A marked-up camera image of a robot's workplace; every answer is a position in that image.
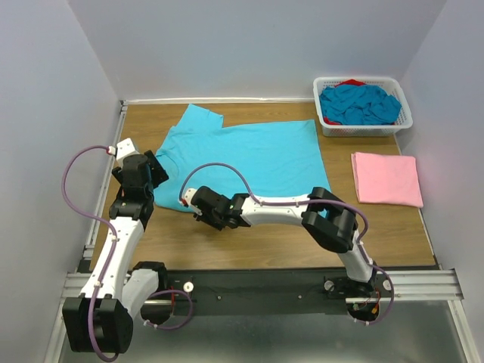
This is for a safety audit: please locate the light blue t shirt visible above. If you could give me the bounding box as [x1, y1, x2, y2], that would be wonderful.
[154, 104, 330, 212]

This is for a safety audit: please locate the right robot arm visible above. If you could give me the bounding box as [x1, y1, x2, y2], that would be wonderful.
[183, 186, 376, 296]

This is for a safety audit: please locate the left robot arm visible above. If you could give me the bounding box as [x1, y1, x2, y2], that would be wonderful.
[62, 141, 169, 362]

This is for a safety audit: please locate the folded pink t shirt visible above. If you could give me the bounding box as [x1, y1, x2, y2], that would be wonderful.
[351, 152, 424, 208]

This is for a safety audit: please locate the dark blue t shirt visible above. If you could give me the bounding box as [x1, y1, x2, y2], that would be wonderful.
[319, 83, 402, 126]

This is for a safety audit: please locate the white plastic laundry basket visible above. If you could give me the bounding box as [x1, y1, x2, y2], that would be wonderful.
[313, 76, 413, 137]

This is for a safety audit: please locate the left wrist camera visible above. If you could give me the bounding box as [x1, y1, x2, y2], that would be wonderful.
[107, 138, 140, 168]

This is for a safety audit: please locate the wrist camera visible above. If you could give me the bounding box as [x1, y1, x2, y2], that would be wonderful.
[179, 188, 198, 210]
[107, 138, 140, 168]

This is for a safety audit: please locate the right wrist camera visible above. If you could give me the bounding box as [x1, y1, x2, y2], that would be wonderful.
[179, 188, 198, 210]

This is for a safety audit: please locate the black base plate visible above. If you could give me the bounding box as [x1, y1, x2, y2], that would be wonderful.
[141, 268, 392, 324]

